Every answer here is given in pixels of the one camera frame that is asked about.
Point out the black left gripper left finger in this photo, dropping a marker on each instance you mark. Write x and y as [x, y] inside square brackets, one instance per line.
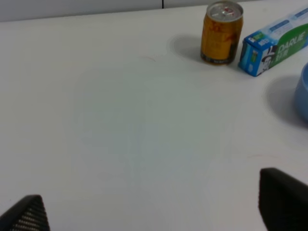
[28, 214]

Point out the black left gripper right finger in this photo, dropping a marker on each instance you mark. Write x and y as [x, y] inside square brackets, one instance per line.
[282, 201]

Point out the blue plastic bowl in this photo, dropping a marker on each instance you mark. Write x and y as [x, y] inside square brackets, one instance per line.
[301, 96]

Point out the blue green toothpaste box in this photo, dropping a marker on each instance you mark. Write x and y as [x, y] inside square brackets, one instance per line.
[274, 43]

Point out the orange drink can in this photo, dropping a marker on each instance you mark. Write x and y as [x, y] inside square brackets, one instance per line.
[222, 28]

